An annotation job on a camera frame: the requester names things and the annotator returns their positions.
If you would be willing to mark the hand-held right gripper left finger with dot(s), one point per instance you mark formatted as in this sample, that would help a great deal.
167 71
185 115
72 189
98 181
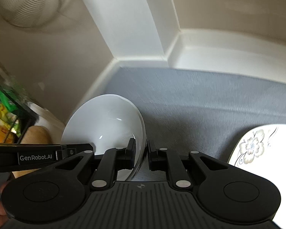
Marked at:
130 153

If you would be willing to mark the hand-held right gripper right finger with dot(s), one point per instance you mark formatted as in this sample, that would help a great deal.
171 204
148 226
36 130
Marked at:
153 153

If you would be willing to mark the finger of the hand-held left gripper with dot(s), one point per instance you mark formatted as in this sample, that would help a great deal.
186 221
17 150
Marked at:
78 149

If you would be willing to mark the plain white bowl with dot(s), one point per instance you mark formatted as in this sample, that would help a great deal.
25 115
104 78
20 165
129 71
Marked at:
104 126

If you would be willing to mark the wooden cutting board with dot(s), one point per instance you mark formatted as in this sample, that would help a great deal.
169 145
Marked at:
35 136

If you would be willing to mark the grey table mat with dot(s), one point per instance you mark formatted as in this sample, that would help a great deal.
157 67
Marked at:
193 105

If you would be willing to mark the white plate with floral print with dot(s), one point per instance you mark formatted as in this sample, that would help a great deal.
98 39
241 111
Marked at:
257 152

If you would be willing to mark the metal mesh strainer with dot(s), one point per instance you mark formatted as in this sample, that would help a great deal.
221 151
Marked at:
28 2

